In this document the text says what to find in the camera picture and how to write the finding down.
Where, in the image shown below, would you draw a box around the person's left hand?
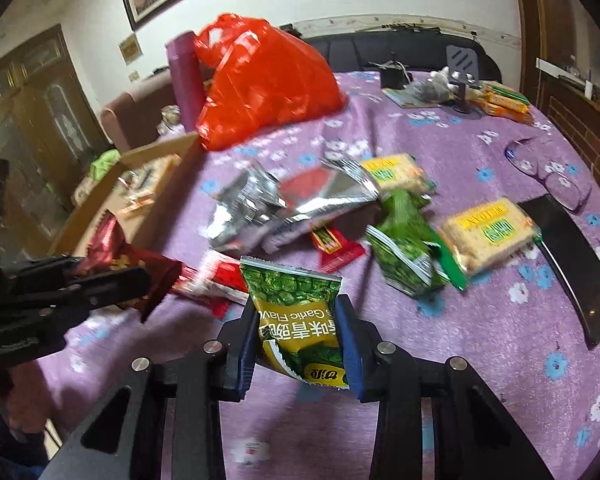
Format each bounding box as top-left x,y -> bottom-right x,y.
0,360 -> 51,441

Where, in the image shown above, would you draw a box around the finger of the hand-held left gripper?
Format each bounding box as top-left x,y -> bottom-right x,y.
2,255 -> 88,291
30,266 -> 152,331

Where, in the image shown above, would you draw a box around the wooden door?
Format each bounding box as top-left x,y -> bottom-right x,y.
0,25 -> 111,241

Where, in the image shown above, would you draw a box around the purple clear glasses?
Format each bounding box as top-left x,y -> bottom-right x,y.
504,137 -> 593,213

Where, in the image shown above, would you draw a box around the purple bottle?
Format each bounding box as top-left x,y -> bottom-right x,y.
165,31 -> 206,133

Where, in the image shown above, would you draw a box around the pile of snack packets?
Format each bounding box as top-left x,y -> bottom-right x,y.
112,157 -> 181,218

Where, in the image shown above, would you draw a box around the red plastic bag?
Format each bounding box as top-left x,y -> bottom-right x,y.
194,12 -> 346,152

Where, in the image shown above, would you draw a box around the green cloth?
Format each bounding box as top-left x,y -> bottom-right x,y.
90,149 -> 122,181

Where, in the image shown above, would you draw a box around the yellow cracker packet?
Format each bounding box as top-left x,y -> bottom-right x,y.
439,197 -> 543,277
360,154 -> 438,196

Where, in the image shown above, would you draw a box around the green pea snack packet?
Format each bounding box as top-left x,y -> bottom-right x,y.
377,189 -> 433,241
365,224 -> 453,298

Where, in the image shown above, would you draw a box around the black sofa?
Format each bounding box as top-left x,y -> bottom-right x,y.
305,30 -> 501,81

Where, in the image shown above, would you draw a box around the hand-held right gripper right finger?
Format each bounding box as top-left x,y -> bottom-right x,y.
334,294 -> 556,480

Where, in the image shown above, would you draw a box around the wooden sideboard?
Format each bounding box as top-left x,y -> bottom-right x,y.
532,57 -> 600,201

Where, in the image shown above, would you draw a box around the blue book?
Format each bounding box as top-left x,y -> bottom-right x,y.
382,87 -> 441,109

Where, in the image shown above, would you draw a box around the small red snack packet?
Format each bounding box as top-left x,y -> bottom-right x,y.
310,226 -> 366,273

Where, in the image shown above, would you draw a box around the red and white snack packet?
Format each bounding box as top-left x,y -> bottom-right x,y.
170,250 -> 251,318

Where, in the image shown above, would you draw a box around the brown armchair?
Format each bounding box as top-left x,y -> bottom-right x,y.
100,67 -> 216,153

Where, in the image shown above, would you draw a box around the orange cracker packet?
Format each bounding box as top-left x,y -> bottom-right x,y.
472,99 -> 533,124
481,81 -> 531,106

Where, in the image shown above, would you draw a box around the purple floral tablecloth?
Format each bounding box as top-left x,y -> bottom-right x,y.
45,70 -> 600,480

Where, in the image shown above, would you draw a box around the cardboard box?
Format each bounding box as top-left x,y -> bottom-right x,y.
50,132 -> 206,261

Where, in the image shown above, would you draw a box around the small black box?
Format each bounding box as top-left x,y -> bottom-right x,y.
380,57 -> 412,88

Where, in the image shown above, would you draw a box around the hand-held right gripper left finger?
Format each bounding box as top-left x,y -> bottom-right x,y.
40,299 -> 262,480

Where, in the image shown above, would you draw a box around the small yellow wall plaque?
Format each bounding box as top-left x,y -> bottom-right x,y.
119,33 -> 142,65

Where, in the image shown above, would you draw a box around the dark red snack packet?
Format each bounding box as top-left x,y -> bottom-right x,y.
72,210 -> 183,323

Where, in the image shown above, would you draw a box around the silver foil snack bag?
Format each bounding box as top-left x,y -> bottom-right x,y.
202,157 -> 381,256

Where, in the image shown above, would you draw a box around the yellow-green pea snack packet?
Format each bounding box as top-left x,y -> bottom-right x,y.
240,256 -> 350,390

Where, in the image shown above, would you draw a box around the black phone stand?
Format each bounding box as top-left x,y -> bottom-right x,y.
445,44 -> 483,113

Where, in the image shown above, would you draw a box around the patterned bag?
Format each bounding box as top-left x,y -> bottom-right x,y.
159,104 -> 187,136

